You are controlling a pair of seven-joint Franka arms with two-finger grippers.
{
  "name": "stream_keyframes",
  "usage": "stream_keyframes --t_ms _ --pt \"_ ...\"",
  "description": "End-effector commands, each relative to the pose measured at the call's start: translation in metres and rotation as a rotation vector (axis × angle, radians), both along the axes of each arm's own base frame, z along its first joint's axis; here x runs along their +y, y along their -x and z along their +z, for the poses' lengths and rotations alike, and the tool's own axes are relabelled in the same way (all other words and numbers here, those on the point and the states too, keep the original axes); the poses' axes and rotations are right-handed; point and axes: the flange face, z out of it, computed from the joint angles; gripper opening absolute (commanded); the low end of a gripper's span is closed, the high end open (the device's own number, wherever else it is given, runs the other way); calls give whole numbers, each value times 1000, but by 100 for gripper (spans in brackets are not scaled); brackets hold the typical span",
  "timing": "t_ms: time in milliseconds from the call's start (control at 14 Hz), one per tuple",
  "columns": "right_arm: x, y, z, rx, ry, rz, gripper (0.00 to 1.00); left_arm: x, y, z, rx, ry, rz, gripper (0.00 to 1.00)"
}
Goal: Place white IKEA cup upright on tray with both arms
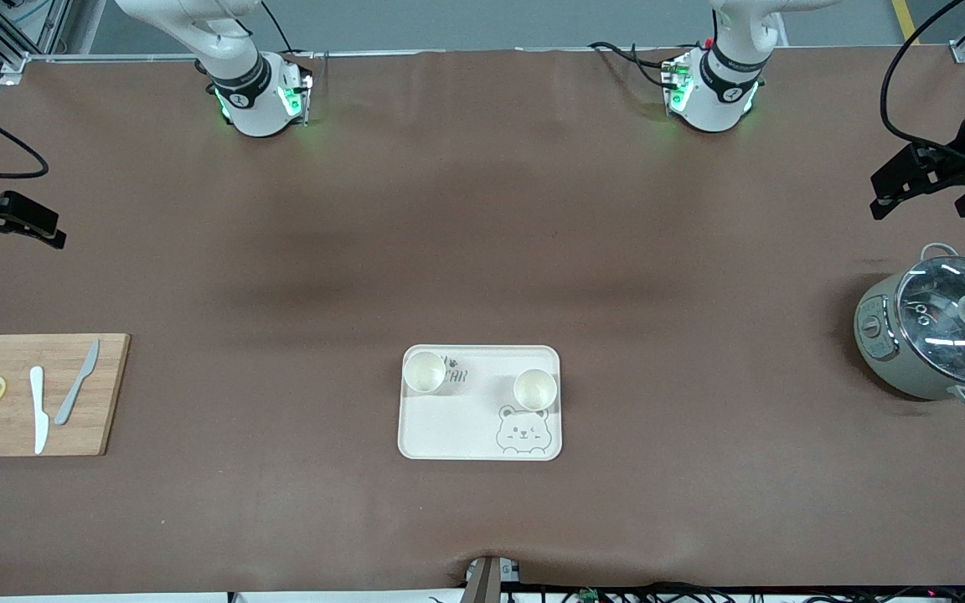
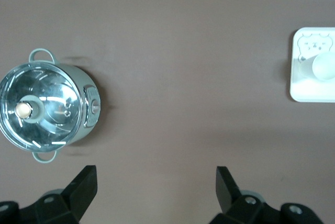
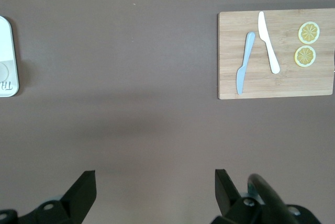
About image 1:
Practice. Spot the white plastic knife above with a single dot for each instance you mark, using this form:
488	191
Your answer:
38	410

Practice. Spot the grey plastic knife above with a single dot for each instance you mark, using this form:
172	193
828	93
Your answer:
76	385

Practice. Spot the brown table cover mat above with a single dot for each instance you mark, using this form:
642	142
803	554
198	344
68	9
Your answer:
482	251

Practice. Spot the grey table edge bracket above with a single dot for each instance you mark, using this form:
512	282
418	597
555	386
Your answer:
487	578

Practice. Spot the white IKEA cup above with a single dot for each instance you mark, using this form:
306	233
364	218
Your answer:
535	390
425	373

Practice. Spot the cream bear print tray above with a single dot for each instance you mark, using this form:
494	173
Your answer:
466	427

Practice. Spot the grey-green electric cooking pot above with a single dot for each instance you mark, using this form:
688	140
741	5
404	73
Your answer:
880	347

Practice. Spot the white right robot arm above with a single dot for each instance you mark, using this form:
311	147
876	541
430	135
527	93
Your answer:
239	92

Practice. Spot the glass pot lid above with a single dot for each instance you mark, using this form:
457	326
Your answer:
943	310

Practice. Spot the wooden cutting board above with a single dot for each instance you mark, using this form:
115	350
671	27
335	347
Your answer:
13	352

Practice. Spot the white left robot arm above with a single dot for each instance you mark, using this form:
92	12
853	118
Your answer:
717	92

